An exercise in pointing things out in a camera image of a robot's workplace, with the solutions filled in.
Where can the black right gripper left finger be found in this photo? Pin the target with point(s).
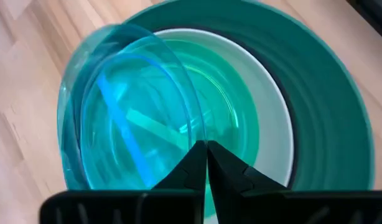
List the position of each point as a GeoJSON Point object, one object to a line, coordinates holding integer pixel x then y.
{"type": "Point", "coordinates": [191, 174]}

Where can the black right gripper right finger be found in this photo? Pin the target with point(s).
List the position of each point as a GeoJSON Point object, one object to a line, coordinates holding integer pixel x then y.
{"type": "Point", "coordinates": [231, 183]}

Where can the white plastic plate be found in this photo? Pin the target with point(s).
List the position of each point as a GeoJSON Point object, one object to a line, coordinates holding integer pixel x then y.
{"type": "Point", "coordinates": [272, 118]}

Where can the clear green plastic plate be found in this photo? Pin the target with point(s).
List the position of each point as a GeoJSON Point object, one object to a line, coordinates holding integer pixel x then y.
{"type": "Point", "coordinates": [228, 93]}

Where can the clear blue plastic plate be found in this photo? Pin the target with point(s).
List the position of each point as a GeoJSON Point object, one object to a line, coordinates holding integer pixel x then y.
{"type": "Point", "coordinates": [132, 93]}

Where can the large opaque green plastic plate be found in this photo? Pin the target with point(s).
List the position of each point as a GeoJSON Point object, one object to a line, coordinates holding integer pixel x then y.
{"type": "Point", "coordinates": [328, 109]}

